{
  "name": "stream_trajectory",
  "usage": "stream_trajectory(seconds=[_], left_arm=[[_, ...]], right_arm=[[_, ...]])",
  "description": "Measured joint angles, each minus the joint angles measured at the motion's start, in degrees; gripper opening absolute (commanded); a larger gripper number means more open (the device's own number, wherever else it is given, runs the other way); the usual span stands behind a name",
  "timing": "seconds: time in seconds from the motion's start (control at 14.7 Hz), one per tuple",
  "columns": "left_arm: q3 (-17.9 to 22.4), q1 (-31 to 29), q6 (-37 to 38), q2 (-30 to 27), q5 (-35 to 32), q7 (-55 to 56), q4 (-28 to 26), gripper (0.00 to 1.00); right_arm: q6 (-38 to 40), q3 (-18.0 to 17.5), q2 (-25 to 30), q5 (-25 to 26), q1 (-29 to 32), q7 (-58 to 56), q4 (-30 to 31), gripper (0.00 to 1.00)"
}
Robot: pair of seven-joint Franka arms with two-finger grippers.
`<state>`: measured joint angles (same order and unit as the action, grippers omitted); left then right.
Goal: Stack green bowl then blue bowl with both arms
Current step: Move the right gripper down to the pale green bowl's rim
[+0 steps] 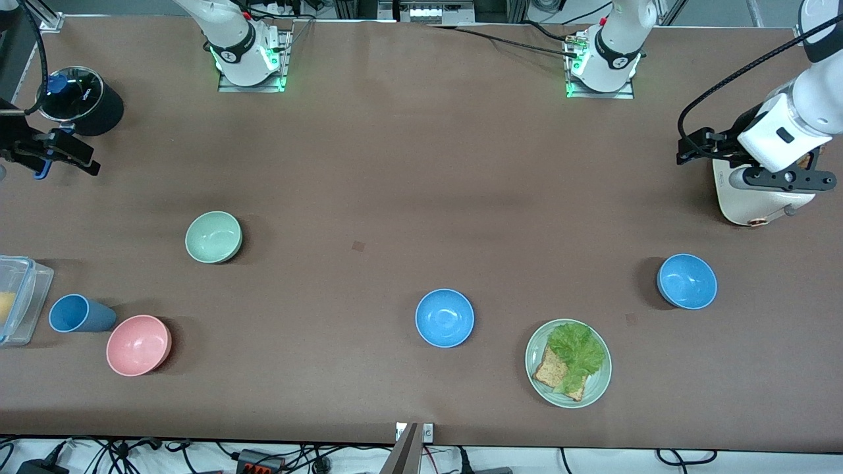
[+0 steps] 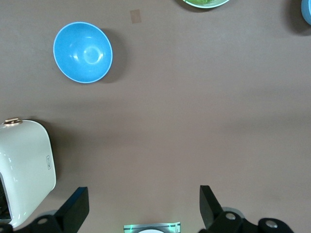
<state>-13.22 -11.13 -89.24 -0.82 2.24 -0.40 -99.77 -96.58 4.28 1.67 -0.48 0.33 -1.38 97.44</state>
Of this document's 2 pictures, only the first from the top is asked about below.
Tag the plain blue bowl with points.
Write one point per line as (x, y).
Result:
(444, 318)

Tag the yellow food item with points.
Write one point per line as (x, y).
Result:
(5, 307)

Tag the cream white toaster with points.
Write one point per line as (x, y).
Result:
(744, 201)

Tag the blue cup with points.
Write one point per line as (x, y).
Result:
(76, 314)

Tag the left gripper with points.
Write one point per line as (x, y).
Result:
(730, 141)

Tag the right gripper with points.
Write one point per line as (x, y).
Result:
(20, 143)

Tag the pink bowl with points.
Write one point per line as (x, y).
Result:
(138, 345)

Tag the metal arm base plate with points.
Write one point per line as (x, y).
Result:
(284, 62)
(629, 89)

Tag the brown camera stand post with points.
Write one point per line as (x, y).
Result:
(403, 454)

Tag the black orange power strip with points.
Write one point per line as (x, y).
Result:
(260, 461)

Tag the glass lid blue knob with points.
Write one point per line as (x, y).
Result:
(72, 92)

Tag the speckled blue bowl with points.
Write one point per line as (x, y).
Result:
(687, 282)

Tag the brown bread slice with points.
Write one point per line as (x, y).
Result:
(548, 372)

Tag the light green bowl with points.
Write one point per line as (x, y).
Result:
(213, 237)

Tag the clear plastic container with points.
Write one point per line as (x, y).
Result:
(23, 296)

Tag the light green plate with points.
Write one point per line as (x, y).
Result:
(596, 378)

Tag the white outlet strip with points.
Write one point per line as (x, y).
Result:
(428, 11)

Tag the white metal bracket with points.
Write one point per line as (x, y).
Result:
(428, 432)

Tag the green lettuce leaf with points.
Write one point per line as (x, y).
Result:
(577, 352)

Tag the aluminium frame profile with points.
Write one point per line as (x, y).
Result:
(46, 16)

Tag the black power adapter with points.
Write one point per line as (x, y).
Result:
(41, 468)

